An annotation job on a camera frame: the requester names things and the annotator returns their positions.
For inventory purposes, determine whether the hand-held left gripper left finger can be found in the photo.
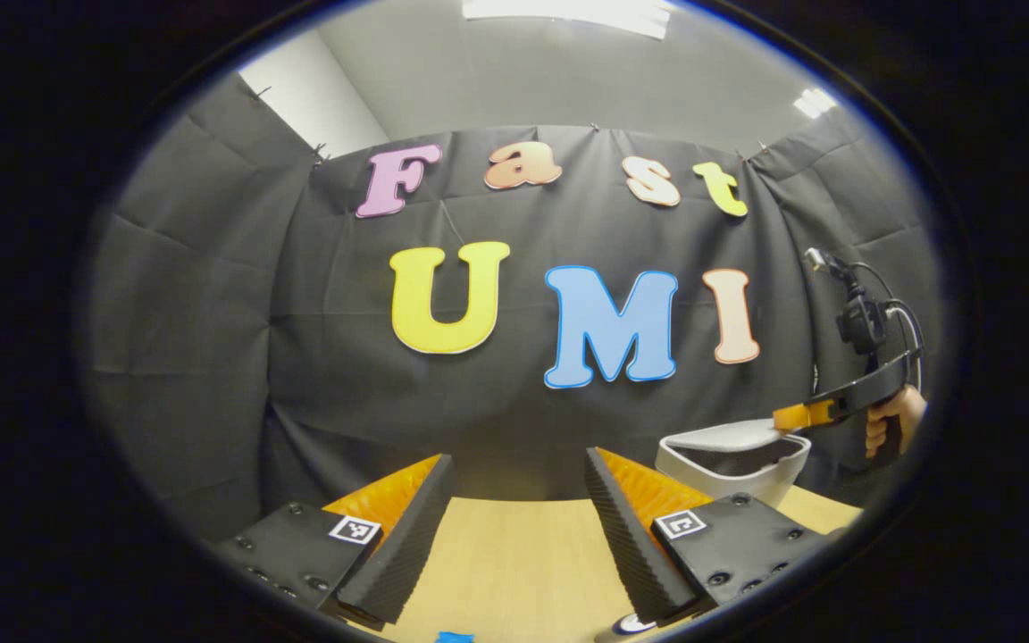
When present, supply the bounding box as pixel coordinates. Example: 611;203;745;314
215;454;457;630

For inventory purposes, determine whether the small ceiling light panel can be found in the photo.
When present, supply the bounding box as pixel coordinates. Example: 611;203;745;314
793;87;839;120

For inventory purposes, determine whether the wooden desktop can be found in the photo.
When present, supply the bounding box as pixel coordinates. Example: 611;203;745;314
349;487;864;643

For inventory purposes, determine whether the silver blue pop can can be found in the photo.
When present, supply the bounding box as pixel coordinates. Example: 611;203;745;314
595;612;658;640

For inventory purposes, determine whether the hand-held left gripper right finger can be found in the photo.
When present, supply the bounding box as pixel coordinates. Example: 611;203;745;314
583;447;832;626

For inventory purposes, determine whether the white desktop garbage bin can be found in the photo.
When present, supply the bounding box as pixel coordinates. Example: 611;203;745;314
655;418;812;508

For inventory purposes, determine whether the large ceiling light panel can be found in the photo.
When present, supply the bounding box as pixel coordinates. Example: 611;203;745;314
463;0;672;39

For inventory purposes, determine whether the black backdrop cloth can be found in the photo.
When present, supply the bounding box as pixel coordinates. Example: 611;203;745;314
86;71;942;546

